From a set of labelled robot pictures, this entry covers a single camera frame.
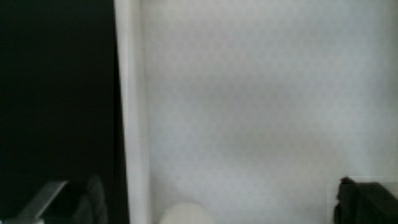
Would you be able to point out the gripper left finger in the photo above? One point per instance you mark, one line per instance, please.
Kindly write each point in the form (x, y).
(66, 204)

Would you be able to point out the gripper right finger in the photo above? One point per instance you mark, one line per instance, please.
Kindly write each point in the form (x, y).
(366, 204)

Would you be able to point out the white desk top tray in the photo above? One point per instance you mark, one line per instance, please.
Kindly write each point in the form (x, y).
(260, 104)

